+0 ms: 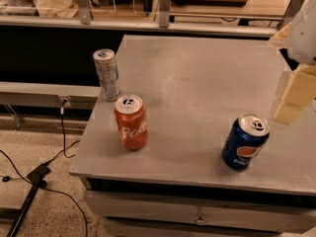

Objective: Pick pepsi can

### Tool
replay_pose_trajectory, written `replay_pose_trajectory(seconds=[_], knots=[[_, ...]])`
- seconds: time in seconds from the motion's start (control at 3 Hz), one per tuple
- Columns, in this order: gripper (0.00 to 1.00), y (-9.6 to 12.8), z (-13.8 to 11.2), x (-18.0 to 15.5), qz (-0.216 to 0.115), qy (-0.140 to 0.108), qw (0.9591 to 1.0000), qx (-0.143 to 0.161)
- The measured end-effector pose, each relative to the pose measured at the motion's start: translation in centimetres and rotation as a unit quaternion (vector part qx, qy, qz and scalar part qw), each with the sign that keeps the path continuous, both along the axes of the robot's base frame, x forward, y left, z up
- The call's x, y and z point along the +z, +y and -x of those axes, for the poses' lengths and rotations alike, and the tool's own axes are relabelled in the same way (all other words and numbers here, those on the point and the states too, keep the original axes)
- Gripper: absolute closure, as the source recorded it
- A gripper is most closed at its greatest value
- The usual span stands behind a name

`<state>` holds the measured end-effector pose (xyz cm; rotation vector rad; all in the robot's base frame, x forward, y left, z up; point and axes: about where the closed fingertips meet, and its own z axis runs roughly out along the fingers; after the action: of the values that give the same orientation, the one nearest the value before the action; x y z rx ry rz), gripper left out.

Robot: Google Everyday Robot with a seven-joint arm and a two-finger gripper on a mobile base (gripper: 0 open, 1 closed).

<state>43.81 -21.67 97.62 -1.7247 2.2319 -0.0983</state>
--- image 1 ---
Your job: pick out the blue pepsi can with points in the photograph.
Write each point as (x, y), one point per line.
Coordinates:
(247, 136)

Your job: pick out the red coca-cola can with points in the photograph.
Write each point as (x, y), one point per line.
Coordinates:
(130, 115)

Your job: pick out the grey window sill frame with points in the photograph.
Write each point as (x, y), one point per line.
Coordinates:
(173, 28)

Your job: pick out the grey lower drawer front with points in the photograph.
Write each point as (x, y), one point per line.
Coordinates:
(142, 228)

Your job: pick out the grey drawer front with handle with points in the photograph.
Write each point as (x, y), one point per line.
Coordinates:
(199, 211)

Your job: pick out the grey metal bench rail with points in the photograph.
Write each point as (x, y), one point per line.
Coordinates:
(48, 95)

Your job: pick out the silver red bull can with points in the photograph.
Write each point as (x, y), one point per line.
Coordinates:
(107, 71)

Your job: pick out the black floor stand bar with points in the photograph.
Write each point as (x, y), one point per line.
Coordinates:
(36, 178)

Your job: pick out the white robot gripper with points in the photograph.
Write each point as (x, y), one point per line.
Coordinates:
(304, 37)

